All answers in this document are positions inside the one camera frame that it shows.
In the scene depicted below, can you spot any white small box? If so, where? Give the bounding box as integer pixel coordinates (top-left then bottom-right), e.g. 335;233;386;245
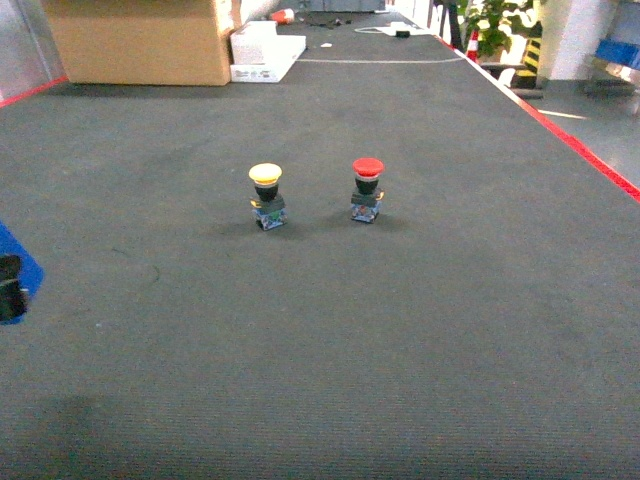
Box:
230;20;278;65

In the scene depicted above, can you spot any white cable with adapter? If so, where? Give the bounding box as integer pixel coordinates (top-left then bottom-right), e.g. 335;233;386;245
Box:
354;20;434;39

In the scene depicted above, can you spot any metal shelf with bins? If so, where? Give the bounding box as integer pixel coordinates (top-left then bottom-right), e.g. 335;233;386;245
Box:
588;1;639;102

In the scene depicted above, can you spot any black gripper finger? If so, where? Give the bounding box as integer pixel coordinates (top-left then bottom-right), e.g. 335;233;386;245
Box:
1;254;28;322

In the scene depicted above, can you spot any white flat box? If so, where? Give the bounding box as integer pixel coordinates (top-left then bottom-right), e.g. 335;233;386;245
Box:
230;35;307;83

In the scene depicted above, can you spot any large cardboard box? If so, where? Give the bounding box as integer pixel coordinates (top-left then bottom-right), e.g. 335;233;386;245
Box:
41;0;241;86

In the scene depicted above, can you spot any yellow mushroom push button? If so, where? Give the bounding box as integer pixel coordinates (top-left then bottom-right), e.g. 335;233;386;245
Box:
248;163;287;231

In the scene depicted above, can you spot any red mushroom push button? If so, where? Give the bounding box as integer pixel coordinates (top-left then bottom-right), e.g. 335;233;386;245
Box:
351;157;385;224

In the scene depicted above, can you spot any yellow black striped post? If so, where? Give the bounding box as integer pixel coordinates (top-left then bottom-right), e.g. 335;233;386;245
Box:
511;36;541;90

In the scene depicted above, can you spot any fallen orange white cone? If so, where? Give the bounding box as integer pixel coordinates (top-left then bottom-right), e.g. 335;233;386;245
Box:
270;8;295;25

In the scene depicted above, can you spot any green potted plant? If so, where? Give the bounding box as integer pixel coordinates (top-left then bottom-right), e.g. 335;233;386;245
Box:
459;0;544;64

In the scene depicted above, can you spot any blue part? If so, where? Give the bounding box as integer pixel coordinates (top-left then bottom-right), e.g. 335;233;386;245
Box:
1;223;45;325

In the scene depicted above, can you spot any red white traffic cone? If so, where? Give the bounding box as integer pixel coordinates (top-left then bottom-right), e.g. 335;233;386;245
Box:
466;29;479;63

